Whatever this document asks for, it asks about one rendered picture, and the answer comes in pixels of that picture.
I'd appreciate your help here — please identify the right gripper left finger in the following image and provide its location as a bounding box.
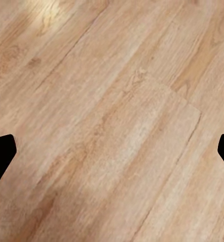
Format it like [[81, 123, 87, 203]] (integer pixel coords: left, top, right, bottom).
[[0, 134, 17, 179]]

